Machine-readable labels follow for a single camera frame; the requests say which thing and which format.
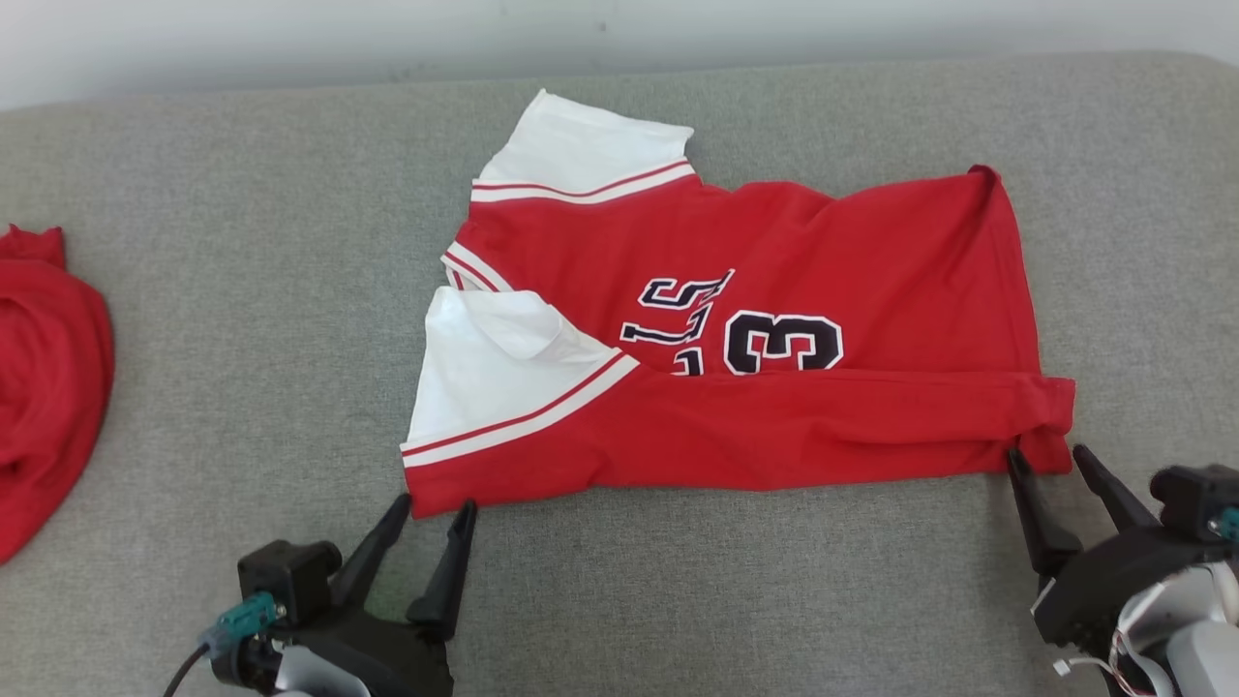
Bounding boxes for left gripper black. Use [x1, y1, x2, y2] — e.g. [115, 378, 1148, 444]
[279, 494, 479, 697]

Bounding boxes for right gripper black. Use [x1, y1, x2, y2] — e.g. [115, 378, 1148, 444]
[1007, 444, 1238, 652]

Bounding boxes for red jersey with number print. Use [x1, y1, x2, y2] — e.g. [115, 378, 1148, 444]
[400, 89, 1077, 520]

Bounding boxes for red garment with white trim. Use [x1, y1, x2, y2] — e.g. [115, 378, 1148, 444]
[0, 225, 115, 565]

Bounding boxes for thin white wire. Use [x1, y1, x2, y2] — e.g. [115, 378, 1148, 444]
[1052, 629, 1163, 697]

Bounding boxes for black cable with teal plug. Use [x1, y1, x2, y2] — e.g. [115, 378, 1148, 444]
[163, 591, 284, 697]

